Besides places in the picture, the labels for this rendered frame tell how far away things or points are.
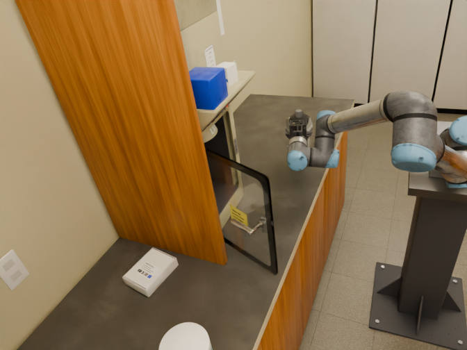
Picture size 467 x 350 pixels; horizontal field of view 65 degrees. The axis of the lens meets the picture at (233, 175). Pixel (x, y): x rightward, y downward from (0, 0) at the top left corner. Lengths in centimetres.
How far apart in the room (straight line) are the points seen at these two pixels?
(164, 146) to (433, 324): 181
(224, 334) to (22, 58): 101
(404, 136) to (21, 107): 112
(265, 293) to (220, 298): 15
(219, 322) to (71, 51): 90
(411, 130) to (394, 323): 143
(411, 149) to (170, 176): 71
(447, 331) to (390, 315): 28
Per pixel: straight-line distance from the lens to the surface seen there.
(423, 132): 114
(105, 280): 146
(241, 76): 127
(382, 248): 271
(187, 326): 105
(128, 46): 101
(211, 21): 127
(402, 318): 238
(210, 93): 104
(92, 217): 151
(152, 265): 137
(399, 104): 118
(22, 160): 128
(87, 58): 113
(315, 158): 141
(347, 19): 410
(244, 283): 129
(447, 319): 244
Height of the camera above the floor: 195
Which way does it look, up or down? 35 degrees down
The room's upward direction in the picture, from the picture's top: 9 degrees counter-clockwise
